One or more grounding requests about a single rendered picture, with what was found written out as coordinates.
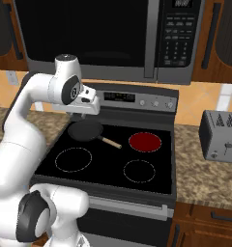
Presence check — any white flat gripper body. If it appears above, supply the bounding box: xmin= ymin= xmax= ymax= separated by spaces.
xmin=51 ymin=95 xmax=102 ymax=117

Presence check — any black glass-top stove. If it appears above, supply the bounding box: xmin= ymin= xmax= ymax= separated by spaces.
xmin=30 ymin=81 xmax=180 ymax=247

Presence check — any black and silver microwave oven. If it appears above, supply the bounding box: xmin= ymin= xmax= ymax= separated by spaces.
xmin=13 ymin=0 xmax=207 ymax=86

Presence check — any black oven door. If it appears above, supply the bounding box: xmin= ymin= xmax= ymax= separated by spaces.
xmin=76 ymin=196 xmax=174 ymax=247

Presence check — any grey metal toaster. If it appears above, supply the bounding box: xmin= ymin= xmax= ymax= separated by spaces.
xmin=198 ymin=109 xmax=232 ymax=164

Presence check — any brown wooden drawer front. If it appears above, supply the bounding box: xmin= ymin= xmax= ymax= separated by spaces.
xmin=185 ymin=202 xmax=232 ymax=233

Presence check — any brown wooden base cupboard door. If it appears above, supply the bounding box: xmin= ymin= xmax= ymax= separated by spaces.
xmin=167 ymin=221 xmax=232 ymax=247

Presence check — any black frying pan wooden handle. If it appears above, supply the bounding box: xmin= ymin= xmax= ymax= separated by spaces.
xmin=67 ymin=120 xmax=123 ymax=151

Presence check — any white wall outlet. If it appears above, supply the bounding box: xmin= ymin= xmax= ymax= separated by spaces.
xmin=33 ymin=101 xmax=45 ymax=113
xmin=216 ymin=83 xmax=232 ymax=112

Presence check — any grey wall outlet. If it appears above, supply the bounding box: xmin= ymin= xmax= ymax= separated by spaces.
xmin=5 ymin=69 xmax=19 ymax=87

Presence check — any silver microwave door handle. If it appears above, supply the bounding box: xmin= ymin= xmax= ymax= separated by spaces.
xmin=143 ymin=0 xmax=161 ymax=79

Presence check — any black cupboard door handle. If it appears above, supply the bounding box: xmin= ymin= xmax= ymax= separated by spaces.
xmin=200 ymin=2 xmax=222 ymax=70
xmin=3 ymin=0 xmax=24 ymax=61

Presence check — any silver oven door handle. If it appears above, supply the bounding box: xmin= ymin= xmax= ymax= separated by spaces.
xmin=88 ymin=196 xmax=169 ymax=222

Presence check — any black base cupboard handle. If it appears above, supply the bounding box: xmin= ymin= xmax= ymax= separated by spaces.
xmin=171 ymin=223 xmax=181 ymax=247

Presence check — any black drawer handle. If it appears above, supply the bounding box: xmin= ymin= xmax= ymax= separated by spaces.
xmin=210 ymin=210 xmax=232 ymax=224

